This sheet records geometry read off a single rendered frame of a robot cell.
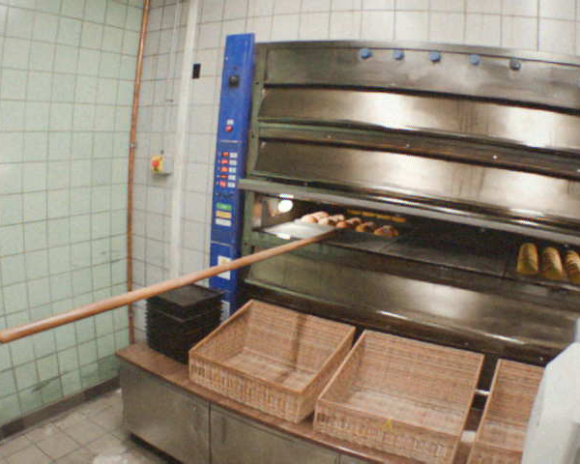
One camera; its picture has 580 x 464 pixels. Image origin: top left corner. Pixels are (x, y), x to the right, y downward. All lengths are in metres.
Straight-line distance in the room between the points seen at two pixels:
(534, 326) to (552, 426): 1.36
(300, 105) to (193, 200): 0.77
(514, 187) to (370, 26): 0.90
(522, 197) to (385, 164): 0.60
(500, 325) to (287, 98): 1.37
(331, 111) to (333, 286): 0.77
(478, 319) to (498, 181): 0.57
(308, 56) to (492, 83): 0.84
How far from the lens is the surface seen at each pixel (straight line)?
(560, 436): 0.64
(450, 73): 1.96
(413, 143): 1.95
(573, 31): 1.97
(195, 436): 2.19
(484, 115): 1.91
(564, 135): 1.88
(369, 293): 2.08
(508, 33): 1.96
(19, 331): 1.12
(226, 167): 2.32
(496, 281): 1.94
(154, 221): 2.73
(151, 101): 2.75
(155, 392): 2.25
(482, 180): 1.90
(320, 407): 1.76
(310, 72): 2.17
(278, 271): 2.26
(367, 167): 2.01
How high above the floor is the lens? 1.63
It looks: 11 degrees down
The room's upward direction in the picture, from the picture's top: 5 degrees clockwise
